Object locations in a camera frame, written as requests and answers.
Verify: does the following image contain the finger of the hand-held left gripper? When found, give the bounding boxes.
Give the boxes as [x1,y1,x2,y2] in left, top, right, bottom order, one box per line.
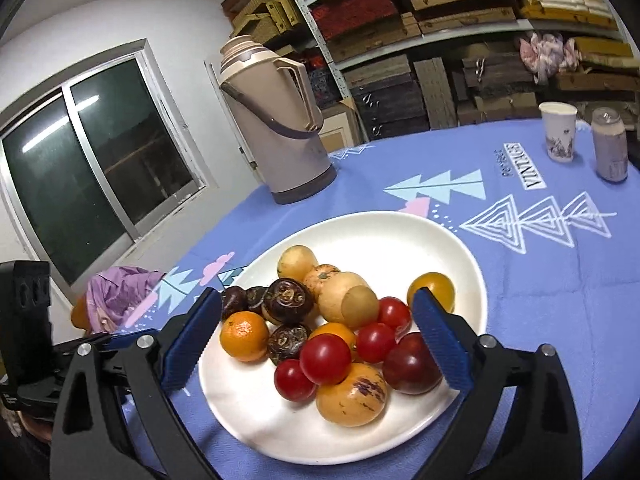
[52,330,161,361]

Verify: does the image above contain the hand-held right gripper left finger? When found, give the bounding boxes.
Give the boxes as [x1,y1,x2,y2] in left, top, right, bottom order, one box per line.
[49,287,223,480]

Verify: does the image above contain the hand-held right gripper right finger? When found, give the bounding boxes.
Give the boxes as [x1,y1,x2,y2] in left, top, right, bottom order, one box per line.
[410,287,585,480]

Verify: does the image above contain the dark red tomato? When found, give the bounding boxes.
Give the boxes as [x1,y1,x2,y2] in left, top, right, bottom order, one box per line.
[382,332,443,395]

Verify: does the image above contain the red cherry tomato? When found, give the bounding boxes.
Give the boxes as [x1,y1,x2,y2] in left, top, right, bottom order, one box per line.
[299,334,352,386]
[356,322,397,364]
[377,296,413,341]
[273,358,318,402]

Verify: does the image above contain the yellow tomato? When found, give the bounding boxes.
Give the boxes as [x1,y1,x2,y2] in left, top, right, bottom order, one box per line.
[406,271,456,313]

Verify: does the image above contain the dark water chestnut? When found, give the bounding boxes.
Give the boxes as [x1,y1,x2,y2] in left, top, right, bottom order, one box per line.
[220,286,248,321]
[262,278,314,326]
[245,286,271,318]
[267,323,313,366]

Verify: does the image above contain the small tan smooth fruit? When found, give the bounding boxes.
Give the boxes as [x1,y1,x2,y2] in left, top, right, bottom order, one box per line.
[341,285,381,329]

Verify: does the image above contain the white plate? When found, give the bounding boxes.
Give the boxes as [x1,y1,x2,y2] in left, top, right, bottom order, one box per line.
[198,212,488,466]

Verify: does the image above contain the pale yellow round fruit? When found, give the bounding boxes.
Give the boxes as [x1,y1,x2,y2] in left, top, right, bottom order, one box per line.
[317,271,373,325]

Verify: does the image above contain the tan round fruit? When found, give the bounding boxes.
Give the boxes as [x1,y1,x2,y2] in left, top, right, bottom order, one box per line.
[277,245,319,285]

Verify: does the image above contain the orange mottled fruit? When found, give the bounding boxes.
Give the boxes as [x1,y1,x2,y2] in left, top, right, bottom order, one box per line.
[302,264,342,301]

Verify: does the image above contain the purple cloth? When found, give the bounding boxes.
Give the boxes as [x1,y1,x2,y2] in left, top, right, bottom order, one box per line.
[86,266,166,333]

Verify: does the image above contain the metal framed window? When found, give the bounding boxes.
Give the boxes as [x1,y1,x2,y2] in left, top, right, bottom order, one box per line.
[0,37,208,291]

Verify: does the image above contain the beige thermos flask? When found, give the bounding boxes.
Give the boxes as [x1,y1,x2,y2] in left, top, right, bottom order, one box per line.
[219,35,338,206]

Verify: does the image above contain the printed paper cup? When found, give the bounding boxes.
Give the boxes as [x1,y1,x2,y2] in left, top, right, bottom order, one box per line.
[539,102,578,163]

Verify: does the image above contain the shelf of stacked wooden boards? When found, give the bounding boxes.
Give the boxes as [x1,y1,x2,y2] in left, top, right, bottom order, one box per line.
[222,0,640,143]

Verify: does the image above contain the grey drink can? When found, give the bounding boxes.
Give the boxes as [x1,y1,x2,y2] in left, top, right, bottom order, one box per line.
[591,107,630,182]

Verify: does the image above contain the white metal shelf rack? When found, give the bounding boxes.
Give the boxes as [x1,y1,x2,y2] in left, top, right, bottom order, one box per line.
[272,0,640,141]

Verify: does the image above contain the pink crumpled cloth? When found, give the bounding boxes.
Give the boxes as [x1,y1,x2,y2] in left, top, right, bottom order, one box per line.
[519,31,581,83]

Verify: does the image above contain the wooden picture frame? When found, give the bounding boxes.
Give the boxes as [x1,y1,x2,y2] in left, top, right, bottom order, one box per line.
[317,100,363,153]

